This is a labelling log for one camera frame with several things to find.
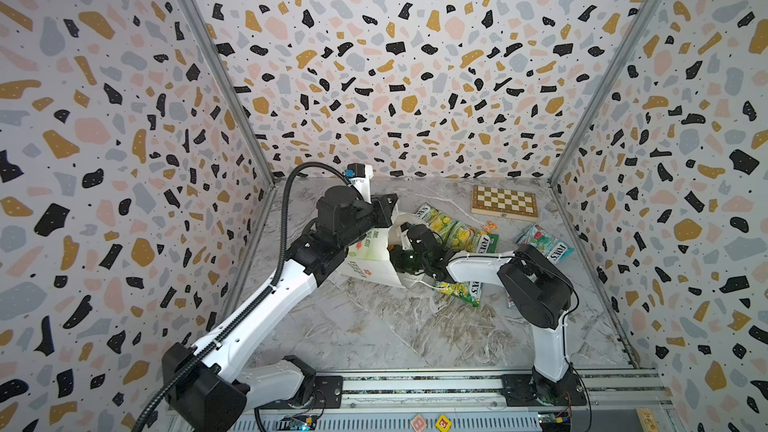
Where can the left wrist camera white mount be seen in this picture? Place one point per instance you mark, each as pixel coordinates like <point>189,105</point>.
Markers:
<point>360,176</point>

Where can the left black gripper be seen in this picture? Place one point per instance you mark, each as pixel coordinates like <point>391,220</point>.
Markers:
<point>382,209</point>

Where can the green lemon candy packet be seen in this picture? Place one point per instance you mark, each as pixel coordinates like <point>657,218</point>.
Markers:
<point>463,237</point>

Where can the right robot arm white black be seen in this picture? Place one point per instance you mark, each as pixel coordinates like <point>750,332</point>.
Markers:
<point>540,292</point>

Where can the white paper gift bag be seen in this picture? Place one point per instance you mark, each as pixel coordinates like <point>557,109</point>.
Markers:
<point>369,259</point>

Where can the wooden block on rail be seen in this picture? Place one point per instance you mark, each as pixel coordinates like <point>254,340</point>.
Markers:
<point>647,420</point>

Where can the yellow number block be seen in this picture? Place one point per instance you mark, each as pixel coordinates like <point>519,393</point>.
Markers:
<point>443,424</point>

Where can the green apple tea candy packet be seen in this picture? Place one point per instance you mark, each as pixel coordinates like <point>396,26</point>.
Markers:
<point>469,292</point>

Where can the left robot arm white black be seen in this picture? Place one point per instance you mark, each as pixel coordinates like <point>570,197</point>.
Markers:
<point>205,383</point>

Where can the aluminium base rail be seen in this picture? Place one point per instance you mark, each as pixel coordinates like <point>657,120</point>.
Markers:
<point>474,400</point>

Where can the small green spring tea packet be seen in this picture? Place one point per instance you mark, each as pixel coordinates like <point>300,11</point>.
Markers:
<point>436,220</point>

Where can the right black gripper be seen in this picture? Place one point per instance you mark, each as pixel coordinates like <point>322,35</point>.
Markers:
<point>414,240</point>

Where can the teal mint candy packet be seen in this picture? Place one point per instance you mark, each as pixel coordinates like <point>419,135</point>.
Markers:
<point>550,246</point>

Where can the wooden folding chess board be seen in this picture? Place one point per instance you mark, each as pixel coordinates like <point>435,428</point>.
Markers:
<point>498,202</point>

